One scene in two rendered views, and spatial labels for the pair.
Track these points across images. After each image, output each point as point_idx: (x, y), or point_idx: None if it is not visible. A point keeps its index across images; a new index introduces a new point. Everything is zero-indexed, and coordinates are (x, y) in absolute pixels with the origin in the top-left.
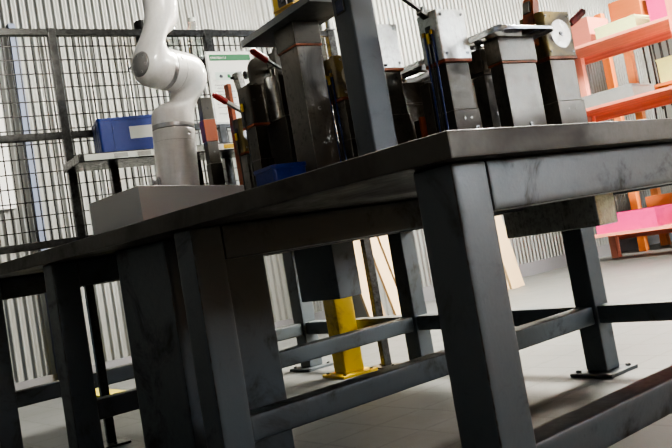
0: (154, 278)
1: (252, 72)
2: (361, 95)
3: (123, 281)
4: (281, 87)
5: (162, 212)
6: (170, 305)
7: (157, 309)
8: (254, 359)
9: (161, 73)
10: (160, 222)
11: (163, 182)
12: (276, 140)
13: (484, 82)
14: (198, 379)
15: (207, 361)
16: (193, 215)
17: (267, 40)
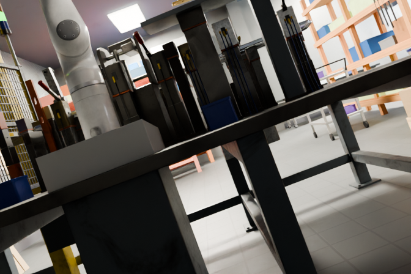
0: (142, 207)
1: (102, 57)
2: (284, 46)
3: (79, 228)
4: (146, 63)
5: (153, 143)
6: (172, 223)
7: (148, 234)
8: (199, 256)
9: (87, 39)
10: (243, 126)
11: (104, 129)
12: (139, 103)
13: None
14: (284, 254)
15: (297, 232)
16: (297, 108)
17: (159, 24)
